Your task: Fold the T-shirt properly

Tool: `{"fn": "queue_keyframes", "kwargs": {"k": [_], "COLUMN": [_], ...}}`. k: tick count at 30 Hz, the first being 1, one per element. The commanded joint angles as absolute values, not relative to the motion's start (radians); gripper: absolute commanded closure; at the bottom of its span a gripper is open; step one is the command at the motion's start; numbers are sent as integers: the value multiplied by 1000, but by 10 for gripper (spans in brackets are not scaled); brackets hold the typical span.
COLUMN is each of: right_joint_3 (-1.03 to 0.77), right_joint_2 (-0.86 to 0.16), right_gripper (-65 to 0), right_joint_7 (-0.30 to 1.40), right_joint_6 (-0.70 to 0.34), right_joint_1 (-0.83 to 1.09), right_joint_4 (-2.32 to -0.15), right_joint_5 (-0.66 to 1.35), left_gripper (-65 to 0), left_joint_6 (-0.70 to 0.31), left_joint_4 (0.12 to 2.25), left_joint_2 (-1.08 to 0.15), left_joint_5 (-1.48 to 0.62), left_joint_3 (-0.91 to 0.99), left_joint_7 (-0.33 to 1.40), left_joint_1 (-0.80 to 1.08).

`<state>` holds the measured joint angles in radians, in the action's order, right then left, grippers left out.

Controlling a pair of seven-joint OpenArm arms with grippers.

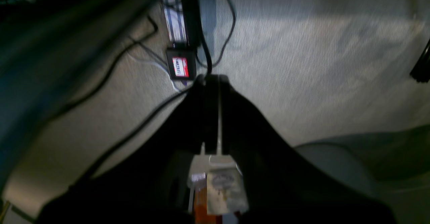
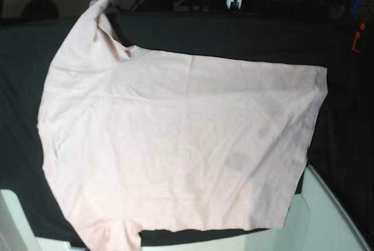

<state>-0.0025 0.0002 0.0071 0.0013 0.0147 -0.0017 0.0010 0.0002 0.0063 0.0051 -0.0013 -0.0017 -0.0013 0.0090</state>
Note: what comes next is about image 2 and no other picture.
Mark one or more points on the white panel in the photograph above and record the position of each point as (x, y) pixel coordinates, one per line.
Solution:
(317, 221)
(16, 233)

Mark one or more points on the pink T-shirt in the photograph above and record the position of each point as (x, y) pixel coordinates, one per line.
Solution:
(141, 140)

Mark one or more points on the red clamp right side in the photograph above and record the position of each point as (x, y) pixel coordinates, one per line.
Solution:
(357, 37)

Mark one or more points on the white panel left front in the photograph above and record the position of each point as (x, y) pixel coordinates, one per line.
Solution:
(16, 233)

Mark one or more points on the blue clamp handle right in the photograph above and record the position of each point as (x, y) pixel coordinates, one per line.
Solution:
(353, 9)

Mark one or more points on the white panel right front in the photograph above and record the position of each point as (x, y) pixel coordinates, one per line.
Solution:
(317, 221)

